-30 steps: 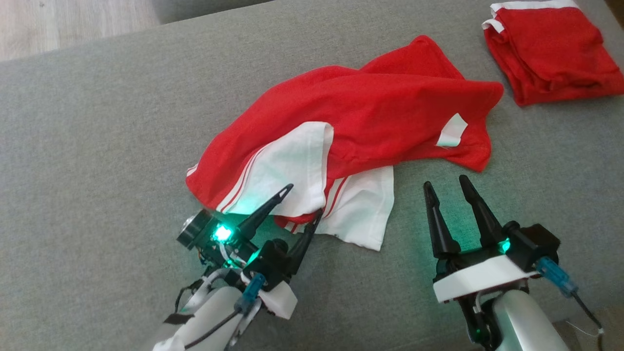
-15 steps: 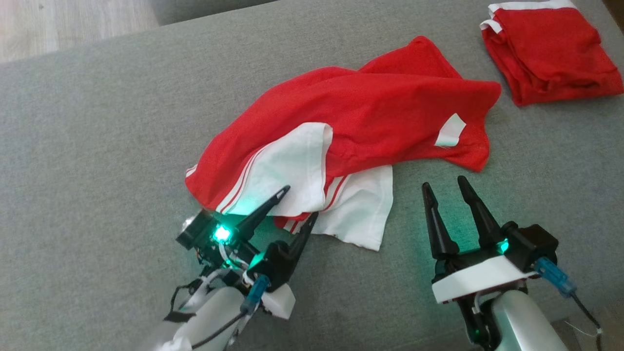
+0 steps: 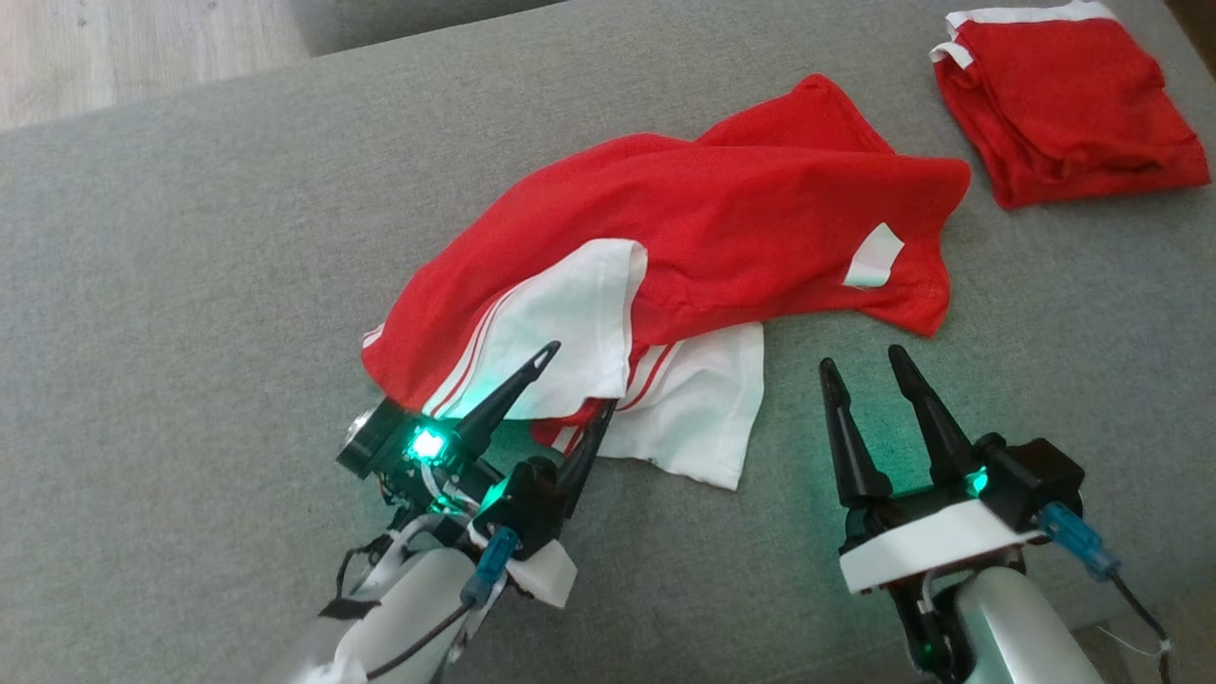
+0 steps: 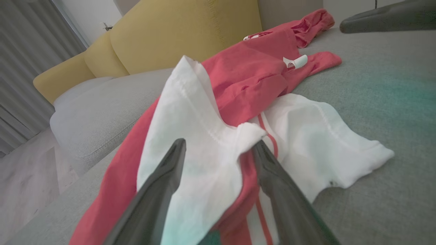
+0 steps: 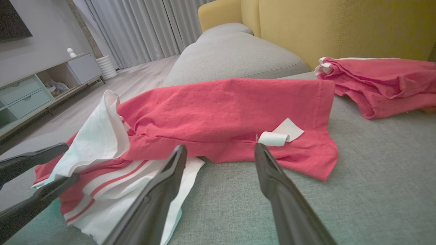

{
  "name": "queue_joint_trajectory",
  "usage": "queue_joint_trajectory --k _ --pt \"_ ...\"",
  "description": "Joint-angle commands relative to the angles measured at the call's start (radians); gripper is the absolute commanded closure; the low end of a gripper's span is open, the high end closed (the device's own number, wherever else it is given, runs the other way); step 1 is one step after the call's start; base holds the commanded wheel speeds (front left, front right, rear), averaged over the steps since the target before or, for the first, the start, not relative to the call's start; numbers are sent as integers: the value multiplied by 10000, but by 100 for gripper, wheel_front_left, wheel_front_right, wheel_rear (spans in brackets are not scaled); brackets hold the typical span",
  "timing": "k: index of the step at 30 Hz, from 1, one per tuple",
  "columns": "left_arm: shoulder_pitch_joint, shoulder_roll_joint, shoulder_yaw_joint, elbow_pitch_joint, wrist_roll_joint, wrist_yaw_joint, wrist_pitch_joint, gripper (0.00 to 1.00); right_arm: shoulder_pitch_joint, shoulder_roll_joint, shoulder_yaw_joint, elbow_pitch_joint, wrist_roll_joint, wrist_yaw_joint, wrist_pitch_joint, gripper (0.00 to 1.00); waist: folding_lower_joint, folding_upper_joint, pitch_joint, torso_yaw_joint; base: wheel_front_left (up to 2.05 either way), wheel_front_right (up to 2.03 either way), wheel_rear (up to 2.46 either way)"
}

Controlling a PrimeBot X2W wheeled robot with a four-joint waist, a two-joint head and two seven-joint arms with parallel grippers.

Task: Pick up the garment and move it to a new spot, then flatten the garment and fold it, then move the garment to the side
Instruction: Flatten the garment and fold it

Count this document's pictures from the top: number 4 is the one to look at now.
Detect yellow sofa armrest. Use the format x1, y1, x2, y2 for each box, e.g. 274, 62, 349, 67
33, 51, 96, 105

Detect red and white jersey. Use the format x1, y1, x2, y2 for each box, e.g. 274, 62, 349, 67
69, 9, 395, 245

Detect grey pleated curtain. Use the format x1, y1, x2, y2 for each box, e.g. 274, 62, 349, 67
0, 0, 87, 157

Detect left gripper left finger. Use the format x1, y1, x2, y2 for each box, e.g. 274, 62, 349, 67
102, 138, 187, 245

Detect large grey sofa seat cushion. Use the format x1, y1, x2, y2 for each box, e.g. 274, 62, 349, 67
0, 27, 436, 245

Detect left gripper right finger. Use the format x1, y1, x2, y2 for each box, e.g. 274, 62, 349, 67
252, 140, 341, 245

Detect white door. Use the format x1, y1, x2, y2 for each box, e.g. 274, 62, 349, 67
60, 0, 122, 45

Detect narrow yellow sofa backrest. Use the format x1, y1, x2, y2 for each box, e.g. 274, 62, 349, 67
83, 31, 130, 79

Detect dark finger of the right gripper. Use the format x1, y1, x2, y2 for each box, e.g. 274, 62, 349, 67
340, 0, 436, 34

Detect small grey sofa seat cushion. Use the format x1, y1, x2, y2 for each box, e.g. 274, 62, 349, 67
53, 77, 114, 110

